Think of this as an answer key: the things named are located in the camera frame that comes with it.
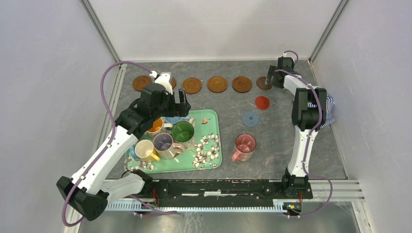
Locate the green interior floral mug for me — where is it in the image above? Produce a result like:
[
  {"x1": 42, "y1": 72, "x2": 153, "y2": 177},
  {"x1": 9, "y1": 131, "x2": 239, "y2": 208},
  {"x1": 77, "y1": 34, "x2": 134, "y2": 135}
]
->
[{"x1": 171, "y1": 118, "x2": 196, "y2": 150}]

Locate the dark wooden coaster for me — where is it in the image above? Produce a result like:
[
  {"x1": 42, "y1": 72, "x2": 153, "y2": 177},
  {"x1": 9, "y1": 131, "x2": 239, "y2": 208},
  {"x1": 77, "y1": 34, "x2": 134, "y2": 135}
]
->
[{"x1": 256, "y1": 76, "x2": 273, "y2": 90}]

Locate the red round coaster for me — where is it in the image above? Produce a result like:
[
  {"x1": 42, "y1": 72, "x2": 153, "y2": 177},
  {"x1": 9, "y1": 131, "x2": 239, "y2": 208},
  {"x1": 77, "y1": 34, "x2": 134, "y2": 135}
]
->
[{"x1": 255, "y1": 96, "x2": 270, "y2": 110}]

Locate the blue round coaster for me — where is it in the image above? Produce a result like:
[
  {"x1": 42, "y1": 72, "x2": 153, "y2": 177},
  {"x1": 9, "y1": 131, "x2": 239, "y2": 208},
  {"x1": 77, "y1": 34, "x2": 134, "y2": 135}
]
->
[{"x1": 242, "y1": 112, "x2": 259, "y2": 128}]

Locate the pink mug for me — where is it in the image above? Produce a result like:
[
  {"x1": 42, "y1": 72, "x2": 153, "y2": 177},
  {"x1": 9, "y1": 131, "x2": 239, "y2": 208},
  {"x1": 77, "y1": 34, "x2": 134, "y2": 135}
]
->
[{"x1": 231, "y1": 133, "x2": 257, "y2": 162}]

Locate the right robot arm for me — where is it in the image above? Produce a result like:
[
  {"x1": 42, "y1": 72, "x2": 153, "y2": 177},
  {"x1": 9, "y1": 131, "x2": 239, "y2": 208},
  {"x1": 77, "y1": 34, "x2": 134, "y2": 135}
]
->
[{"x1": 265, "y1": 54, "x2": 327, "y2": 198}]

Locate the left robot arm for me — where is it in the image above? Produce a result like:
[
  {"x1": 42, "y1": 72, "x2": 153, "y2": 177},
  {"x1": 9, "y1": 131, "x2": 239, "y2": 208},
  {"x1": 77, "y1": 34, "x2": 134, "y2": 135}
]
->
[{"x1": 56, "y1": 83, "x2": 191, "y2": 227}]

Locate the ridged wooden coaster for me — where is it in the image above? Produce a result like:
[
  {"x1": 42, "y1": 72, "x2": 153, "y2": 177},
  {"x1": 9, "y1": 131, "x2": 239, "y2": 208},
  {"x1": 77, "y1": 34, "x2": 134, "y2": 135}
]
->
[
  {"x1": 207, "y1": 76, "x2": 228, "y2": 93},
  {"x1": 132, "y1": 75, "x2": 152, "y2": 92},
  {"x1": 172, "y1": 78, "x2": 177, "y2": 89},
  {"x1": 182, "y1": 77, "x2": 202, "y2": 94},
  {"x1": 232, "y1": 76, "x2": 253, "y2": 93}
]

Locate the light blue mug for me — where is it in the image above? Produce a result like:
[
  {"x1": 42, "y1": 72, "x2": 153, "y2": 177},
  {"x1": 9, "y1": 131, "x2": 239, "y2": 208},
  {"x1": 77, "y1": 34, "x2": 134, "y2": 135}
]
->
[{"x1": 163, "y1": 116, "x2": 182, "y2": 125}]

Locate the orange interior mug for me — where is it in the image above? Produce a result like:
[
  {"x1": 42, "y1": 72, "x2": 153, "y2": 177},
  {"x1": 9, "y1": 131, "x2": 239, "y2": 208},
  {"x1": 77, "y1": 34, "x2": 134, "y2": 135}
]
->
[{"x1": 146, "y1": 118, "x2": 164, "y2": 139}]

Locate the purple interior mug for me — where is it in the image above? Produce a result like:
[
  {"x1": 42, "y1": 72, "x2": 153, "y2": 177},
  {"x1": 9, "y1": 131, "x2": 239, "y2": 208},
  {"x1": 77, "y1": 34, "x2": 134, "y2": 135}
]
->
[{"x1": 153, "y1": 133, "x2": 185, "y2": 160}]

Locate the green floral tray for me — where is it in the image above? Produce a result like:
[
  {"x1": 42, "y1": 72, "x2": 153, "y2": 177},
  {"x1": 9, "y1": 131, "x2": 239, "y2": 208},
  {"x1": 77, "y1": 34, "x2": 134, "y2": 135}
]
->
[{"x1": 124, "y1": 109, "x2": 223, "y2": 174}]

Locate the blue orange-interior mug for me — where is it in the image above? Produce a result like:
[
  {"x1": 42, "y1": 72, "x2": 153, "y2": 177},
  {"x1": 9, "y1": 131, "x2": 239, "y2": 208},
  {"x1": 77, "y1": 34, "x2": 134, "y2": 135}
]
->
[{"x1": 129, "y1": 146, "x2": 139, "y2": 161}]

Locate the blue striped cloth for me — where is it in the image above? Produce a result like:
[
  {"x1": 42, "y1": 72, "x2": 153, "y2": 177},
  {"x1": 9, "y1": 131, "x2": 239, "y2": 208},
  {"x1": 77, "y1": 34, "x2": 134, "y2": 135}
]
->
[{"x1": 308, "y1": 92, "x2": 335, "y2": 129}]

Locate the cream yellow-handled mug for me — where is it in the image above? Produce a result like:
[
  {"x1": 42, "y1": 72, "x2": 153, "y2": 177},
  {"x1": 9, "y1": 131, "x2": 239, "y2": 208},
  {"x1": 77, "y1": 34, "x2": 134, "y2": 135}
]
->
[{"x1": 134, "y1": 139, "x2": 160, "y2": 162}]

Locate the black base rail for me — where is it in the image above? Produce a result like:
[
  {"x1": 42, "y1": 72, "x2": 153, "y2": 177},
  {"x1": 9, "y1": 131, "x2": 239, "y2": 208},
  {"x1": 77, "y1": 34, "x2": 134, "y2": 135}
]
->
[{"x1": 137, "y1": 179, "x2": 313, "y2": 208}]

